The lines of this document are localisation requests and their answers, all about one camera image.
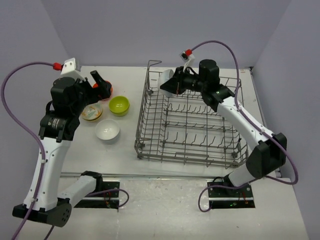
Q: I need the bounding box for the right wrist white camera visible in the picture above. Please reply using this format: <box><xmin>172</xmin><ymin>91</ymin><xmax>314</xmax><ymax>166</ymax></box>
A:
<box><xmin>179</xmin><ymin>49</ymin><xmax>195</xmax><ymax>72</ymax></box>

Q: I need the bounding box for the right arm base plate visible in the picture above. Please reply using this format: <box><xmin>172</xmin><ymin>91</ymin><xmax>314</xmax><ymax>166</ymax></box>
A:
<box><xmin>207</xmin><ymin>177</ymin><xmax>256</xmax><ymax>210</ymax></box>

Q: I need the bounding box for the lime green bowl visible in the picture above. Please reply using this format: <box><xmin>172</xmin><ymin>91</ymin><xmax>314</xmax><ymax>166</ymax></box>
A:
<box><xmin>109</xmin><ymin>106</ymin><xmax>130</xmax><ymax>117</ymax></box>
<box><xmin>109</xmin><ymin>96</ymin><xmax>130</xmax><ymax>109</ymax></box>

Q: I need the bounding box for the grey wire dish rack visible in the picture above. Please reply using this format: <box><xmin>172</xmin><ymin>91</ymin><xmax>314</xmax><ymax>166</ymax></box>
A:
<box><xmin>134</xmin><ymin>60</ymin><xmax>250</xmax><ymax>169</ymax></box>

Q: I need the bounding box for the orange bowl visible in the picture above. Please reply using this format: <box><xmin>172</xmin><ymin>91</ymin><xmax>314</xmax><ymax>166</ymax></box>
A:
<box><xmin>92</xmin><ymin>80</ymin><xmax>112</xmax><ymax>99</ymax></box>
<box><xmin>101</xmin><ymin>87</ymin><xmax>113</xmax><ymax>102</ymax></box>

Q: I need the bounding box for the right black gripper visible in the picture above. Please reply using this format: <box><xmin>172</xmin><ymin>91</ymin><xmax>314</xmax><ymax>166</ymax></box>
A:
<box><xmin>160</xmin><ymin>66</ymin><xmax>207</xmax><ymax>96</ymax></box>

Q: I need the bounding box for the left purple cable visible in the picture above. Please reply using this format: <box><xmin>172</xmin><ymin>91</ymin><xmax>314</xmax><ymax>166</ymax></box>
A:
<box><xmin>1</xmin><ymin>61</ymin><xmax>130</xmax><ymax>240</ymax></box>

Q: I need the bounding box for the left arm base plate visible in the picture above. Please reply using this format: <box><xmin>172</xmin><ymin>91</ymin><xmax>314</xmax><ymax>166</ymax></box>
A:
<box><xmin>75</xmin><ymin>180</ymin><xmax>120</xmax><ymax>210</ymax></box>

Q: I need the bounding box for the beige blue patterned bowl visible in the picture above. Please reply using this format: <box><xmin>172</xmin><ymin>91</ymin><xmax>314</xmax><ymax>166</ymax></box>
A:
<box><xmin>82</xmin><ymin>112</ymin><xmax>103</xmax><ymax>122</ymax></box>

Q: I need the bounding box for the white bowl front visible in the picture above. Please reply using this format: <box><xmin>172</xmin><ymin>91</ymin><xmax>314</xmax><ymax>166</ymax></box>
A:
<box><xmin>100</xmin><ymin>135</ymin><xmax>120</xmax><ymax>145</ymax></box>

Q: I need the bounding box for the white bowl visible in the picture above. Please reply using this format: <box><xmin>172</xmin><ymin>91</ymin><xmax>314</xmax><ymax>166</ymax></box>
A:
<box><xmin>157</xmin><ymin>69</ymin><xmax>174</xmax><ymax>98</ymax></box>
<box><xmin>94</xmin><ymin>119</ymin><xmax>121</xmax><ymax>140</ymax></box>
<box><xmin>100</xmin><ymin>135</ymin><xmax>120</xmax><ymax>145</ymax></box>

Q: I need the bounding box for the floral patterned bowl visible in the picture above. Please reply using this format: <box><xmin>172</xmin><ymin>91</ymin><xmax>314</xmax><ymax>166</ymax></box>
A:
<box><xmin>80</xmin><ymin>103</ymin><xmax>103</xmax><ymax>119</ymax></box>

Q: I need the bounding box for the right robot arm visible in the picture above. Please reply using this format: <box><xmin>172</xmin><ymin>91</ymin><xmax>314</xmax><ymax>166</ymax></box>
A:
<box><xmin>157</xmin><ymin>59</ymin><xmax>287</xmax><ymax>197</ymax></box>

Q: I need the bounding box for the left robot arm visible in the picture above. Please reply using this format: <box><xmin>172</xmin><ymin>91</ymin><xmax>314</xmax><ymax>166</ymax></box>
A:
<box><xmin>12</xmin><ymin>70</ymin><xmax>112</xmax><ymax>228</ymax></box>

